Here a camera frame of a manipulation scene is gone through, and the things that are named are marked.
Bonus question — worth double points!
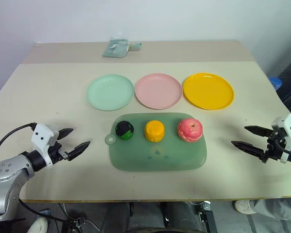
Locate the black cable under table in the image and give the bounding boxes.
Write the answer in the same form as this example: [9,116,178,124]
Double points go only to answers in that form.
[18,198,76,223]

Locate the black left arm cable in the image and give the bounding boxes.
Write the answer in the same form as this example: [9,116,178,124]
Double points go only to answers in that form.
[0,123,37,164]

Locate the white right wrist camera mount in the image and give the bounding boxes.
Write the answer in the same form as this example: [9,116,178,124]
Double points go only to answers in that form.
[271,114,291,164]

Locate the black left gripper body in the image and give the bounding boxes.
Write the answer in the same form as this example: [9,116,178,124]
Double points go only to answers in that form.
[48,130,71,165]

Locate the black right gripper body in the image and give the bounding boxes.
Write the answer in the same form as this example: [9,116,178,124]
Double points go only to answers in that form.
[260,129,286,164]

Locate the black table leg bracket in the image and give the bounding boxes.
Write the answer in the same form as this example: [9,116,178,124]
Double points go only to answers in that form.
[61,216,86,233]
[198,200,218,233]

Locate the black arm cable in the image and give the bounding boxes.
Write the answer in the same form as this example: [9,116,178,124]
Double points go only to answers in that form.
[0,123,37,164]
[274,138,291,156]

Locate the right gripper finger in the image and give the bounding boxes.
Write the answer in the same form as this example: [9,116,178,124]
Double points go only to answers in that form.
[243,125,274,138]
[230,140,267,159]

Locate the white shoe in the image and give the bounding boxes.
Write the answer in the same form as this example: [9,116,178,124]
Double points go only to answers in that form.
[26,216,49,233]
[233,199,258,215]

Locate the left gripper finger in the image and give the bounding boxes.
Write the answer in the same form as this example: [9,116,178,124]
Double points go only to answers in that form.
[67,140,91,161]
[57,127,75,141]

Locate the yellow plate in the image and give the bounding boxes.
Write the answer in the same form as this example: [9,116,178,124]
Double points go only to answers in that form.
[183,72,235,111]

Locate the dark rounded shape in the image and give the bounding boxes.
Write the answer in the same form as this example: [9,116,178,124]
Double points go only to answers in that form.
[160,201,205,233]

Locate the grey trouser leg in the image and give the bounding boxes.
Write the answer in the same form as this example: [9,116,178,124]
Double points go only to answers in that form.
[246,198,291,233]

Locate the translucent green cutting board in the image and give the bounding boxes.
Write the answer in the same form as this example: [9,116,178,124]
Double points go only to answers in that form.
[104,112,209,172]

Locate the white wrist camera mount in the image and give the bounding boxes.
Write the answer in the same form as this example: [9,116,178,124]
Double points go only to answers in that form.
[30,123,60,168]
[271,114,291,164]

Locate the green and black fruit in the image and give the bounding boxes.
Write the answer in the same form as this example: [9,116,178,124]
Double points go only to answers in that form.
[114,120,135,141]

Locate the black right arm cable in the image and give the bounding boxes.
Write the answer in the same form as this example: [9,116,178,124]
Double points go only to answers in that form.
[274,138,291,156]

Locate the teal plastic packet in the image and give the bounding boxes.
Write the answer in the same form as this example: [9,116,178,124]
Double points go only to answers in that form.
[101,36,130,59]

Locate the red pink apple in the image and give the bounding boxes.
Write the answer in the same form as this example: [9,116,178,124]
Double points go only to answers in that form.
[177,117,204,143]

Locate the mint green plate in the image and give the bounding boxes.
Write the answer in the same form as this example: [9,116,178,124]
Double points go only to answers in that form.
[86,74,135,112]

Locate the yellow fruit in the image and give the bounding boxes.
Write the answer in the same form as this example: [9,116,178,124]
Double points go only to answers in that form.
[143,119,166,143]

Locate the blue round object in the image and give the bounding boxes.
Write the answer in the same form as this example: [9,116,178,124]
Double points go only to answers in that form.
[270,76,285,91]

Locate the small pale teal packet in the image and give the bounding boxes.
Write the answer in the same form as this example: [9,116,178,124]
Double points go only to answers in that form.
[128,42,143,52]

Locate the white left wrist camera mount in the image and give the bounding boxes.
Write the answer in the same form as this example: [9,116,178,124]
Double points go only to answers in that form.
[30,123,60,168]

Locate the pink plate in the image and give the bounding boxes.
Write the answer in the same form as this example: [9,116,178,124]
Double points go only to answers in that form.
[134,73,183,110]

